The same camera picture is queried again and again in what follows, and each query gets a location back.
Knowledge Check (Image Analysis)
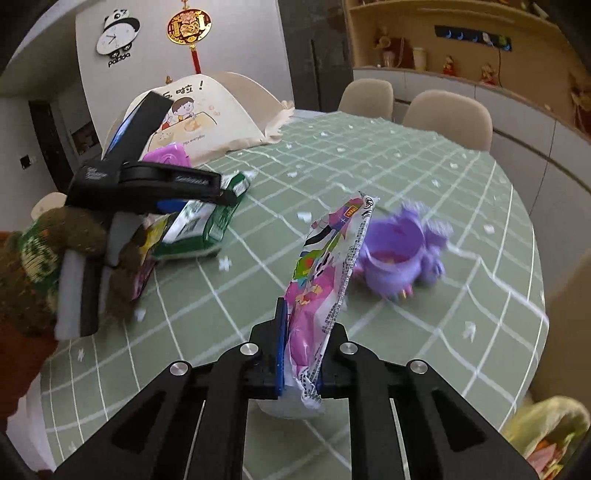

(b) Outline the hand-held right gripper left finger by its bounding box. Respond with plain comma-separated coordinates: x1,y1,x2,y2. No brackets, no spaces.
53,298,289,480

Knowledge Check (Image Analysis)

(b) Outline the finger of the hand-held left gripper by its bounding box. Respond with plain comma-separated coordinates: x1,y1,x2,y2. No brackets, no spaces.
150,198,200,217
102,91,172,162

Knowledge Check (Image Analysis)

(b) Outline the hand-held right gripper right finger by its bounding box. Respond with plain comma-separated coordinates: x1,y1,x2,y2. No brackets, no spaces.
318,322,539,480

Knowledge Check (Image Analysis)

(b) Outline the green snack packet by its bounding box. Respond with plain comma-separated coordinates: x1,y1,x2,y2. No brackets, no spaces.
150,170,252,261

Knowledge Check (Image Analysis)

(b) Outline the yellow purple snack wrapper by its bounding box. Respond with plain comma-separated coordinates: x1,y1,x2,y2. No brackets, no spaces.
129,215,171,303

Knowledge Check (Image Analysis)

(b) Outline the pink snack wrapper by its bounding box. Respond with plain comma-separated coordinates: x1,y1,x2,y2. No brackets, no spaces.
256,191,380,418

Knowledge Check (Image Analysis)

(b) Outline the yellow plastic bag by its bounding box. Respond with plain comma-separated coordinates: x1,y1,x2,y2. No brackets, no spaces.
501,396,591,480

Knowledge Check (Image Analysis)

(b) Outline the person's left hand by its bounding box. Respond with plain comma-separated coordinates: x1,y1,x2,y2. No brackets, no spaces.
44,207,154,320

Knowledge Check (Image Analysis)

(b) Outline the purple flower ornament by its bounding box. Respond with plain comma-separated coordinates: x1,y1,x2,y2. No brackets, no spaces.
141,142,192,169

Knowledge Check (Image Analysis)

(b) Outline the beige cartoon food cover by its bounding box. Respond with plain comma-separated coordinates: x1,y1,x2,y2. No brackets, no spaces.
102,71,296,169

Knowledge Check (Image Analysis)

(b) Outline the green checked tablecloth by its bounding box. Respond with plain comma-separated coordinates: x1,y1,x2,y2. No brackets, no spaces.
39,109,550,480

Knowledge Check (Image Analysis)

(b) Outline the red gold hanging ornament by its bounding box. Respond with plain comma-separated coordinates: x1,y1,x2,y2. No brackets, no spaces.
166,0,213,75

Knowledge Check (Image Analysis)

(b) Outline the purple dinosaur toy cup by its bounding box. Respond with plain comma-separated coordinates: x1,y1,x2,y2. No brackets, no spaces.
353,200,455,301

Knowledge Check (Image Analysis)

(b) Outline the beige upholstered chair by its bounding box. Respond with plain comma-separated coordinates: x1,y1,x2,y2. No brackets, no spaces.
402,90,494,152
529,249,591,407
337,78,394,121

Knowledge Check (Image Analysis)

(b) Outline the brown gold figurine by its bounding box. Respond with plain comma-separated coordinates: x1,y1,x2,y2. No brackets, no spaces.
373,25,398,65

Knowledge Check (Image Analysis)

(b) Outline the white sideboard cabinet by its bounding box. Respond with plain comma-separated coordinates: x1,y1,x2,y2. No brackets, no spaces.
353,67,578,217

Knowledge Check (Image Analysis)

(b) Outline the black power strip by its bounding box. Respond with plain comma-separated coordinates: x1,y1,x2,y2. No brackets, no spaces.
434,25,514,51

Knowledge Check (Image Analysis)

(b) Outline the panda wall clock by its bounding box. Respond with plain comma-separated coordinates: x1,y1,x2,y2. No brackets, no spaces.
95,10,140,69

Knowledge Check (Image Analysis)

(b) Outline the wooden wall shelf unit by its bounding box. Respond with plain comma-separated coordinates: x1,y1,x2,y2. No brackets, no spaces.
344,0,591,114

